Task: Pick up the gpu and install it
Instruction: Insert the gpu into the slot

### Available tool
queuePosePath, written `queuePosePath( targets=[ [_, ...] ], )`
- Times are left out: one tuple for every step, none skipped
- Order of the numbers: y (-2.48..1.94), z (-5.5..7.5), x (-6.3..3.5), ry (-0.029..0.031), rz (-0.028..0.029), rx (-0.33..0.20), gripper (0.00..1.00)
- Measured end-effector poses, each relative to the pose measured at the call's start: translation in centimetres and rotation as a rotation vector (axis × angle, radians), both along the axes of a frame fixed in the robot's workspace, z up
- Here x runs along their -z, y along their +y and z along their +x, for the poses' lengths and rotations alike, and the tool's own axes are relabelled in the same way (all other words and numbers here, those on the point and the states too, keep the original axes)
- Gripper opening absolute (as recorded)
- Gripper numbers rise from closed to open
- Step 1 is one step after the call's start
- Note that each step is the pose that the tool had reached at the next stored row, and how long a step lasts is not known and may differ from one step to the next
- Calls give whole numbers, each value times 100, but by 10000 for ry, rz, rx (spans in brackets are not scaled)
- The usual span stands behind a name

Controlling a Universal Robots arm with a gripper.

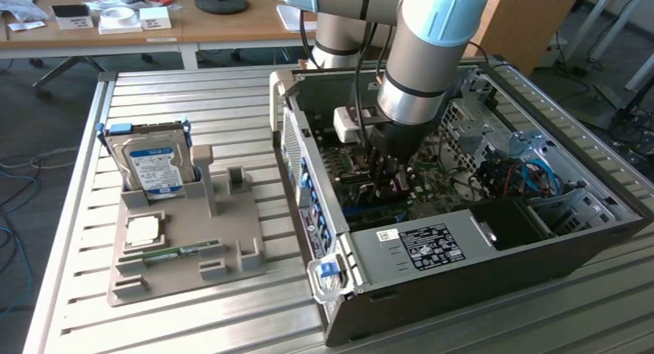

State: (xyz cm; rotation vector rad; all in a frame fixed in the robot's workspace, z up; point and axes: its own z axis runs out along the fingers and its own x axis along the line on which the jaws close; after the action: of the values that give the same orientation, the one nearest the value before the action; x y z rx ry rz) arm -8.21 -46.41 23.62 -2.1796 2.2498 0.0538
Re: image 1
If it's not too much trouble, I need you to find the flat white box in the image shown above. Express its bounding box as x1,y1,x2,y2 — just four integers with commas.
96,18,144,36

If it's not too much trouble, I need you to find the white tape roll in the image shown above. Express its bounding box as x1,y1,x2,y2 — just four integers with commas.
100,7,139,27

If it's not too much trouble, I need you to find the small white box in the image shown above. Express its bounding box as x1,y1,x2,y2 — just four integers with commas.
138,6,172,31

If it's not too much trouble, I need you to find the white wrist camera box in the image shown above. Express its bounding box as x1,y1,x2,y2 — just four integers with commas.
331,107,382,144

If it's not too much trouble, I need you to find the grey parts rack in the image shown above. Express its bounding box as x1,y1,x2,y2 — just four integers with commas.
106,166,271,308

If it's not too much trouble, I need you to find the blue floor cable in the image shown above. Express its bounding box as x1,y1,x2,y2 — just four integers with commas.
0,175,37,315

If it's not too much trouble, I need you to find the green loose RAM stick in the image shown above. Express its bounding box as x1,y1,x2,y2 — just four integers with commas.
118,241,222,262

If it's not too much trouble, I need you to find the white floor cable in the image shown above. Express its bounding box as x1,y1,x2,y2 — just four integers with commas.
0,146,80,171

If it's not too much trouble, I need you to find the beige T-shaped post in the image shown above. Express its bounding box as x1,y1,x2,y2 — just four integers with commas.
190,144,222,218

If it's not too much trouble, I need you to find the perforated silver disk bay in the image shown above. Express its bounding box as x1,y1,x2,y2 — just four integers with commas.
438,99,517,171

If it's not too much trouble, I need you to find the black lamp base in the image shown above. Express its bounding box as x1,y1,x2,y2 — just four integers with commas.
194,0,251,15

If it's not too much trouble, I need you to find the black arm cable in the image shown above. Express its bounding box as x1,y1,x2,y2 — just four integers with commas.
299,0,398,148

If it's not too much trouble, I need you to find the CPU socket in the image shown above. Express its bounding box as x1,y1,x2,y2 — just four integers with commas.
340,146,378,177

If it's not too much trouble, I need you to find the hard disk with blue label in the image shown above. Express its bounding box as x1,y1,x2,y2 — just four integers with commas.
95,115,194,202

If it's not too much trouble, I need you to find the silver disk bay frame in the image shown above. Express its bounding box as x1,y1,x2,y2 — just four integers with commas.
526,185,622,237

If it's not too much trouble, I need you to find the white box with black top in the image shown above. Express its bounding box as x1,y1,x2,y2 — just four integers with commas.
51,4,96,31

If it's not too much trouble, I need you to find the white paper card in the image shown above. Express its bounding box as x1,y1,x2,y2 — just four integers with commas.
7,20,47,32

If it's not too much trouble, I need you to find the silver CPU chip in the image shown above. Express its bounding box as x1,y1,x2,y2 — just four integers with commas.
124,217,164,250

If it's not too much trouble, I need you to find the silver chipset heatsink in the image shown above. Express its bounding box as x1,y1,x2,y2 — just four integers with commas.
411,204,446,221

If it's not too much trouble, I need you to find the green Dell motherboard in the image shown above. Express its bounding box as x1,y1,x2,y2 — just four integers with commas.
316,126,486,229

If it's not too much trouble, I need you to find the wooden desk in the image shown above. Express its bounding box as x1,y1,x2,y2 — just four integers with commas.
0,0,461,60

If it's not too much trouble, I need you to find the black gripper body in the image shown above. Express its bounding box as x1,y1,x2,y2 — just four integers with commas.
370,118,437,166

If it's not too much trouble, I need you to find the clear plastic bag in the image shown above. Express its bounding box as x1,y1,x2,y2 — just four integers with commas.
0,0,51,22

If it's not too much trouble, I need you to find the wooden cabinet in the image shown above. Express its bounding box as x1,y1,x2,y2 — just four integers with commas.
457,0,586,76

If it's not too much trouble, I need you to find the white table frame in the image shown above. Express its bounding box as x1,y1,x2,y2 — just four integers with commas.
555,0,654,91

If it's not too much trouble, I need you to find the blue wire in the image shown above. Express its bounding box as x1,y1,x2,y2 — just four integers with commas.
515,159,563,197

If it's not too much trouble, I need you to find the Nvidia graphics card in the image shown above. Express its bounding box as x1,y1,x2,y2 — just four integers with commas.
351,185,413,214

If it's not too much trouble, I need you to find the black open PC case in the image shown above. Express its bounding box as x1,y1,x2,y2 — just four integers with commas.
268,54,654,347

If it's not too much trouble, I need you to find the silver power supply unit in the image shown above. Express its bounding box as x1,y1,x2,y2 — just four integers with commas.
347,209,499,287

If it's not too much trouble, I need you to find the white paper stack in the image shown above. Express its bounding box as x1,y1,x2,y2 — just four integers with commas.
275,3,319,34

